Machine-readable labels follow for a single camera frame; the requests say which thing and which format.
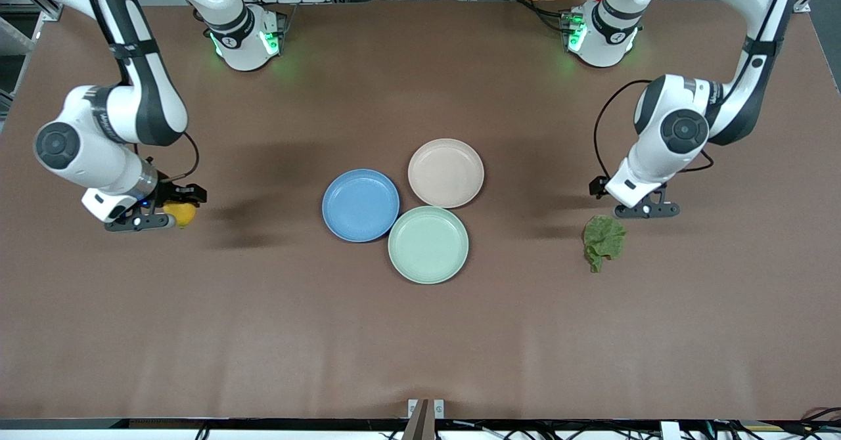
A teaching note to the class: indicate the green lettuce leaf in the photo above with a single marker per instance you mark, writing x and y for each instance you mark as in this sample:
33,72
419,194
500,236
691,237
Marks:
604,236

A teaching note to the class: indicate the small metal table bracket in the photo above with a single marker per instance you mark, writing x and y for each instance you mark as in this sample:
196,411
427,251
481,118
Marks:
439,408

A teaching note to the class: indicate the light green round plate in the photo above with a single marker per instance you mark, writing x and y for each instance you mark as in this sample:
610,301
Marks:
428,246

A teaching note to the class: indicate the small white box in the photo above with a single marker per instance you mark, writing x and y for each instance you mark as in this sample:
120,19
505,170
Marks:
670,432

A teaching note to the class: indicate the brown post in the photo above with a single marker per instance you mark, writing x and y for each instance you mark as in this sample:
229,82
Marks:
418,427

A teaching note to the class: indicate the grey metal beam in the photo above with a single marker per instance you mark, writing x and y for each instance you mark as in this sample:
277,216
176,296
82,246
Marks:
13,36

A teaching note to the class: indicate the blue round plate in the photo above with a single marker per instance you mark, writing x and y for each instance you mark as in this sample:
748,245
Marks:
361,205

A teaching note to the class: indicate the beige round plate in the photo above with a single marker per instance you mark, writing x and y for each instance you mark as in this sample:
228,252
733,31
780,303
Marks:
446,173

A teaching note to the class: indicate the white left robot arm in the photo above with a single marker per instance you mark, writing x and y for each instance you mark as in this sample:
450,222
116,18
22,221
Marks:
647,157

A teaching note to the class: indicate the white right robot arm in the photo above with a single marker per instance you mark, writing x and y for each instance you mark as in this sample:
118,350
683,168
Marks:
79,157

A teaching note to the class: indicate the black table edge rail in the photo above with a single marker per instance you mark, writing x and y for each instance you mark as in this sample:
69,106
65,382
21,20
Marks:
197,423

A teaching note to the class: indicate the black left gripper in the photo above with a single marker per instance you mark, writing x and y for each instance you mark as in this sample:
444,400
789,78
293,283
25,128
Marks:
598,186

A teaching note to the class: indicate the yellow lemon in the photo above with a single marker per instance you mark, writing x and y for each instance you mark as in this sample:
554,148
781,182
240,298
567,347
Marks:
182,215

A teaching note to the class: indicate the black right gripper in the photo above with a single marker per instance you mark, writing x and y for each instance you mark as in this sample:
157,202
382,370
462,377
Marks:
172,194

